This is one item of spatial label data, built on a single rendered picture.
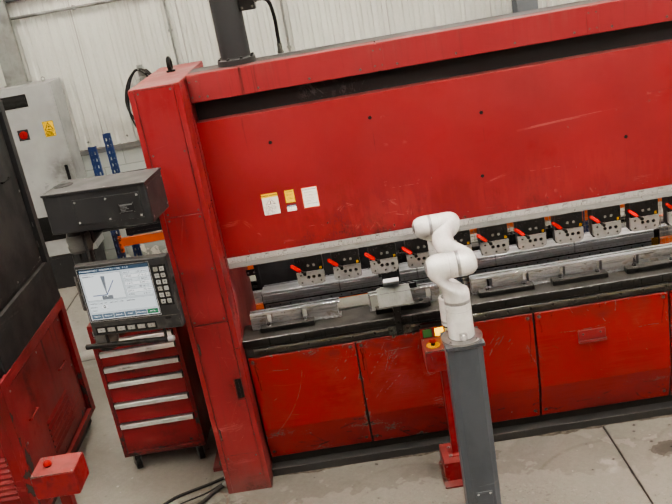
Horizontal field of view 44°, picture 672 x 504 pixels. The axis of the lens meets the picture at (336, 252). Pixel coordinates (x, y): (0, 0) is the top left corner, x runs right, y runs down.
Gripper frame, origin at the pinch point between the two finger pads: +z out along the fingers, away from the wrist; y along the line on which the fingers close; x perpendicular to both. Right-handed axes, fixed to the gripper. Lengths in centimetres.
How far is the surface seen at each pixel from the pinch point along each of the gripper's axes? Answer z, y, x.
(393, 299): -24.6, -18.8, -25.7
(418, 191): -74, -39, -3
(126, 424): 43, -47, -192
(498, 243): -39, -35, 35
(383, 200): -73, -39, -22
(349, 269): -37, -37, -46
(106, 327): -56, 19, -163
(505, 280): -16, -35, 37
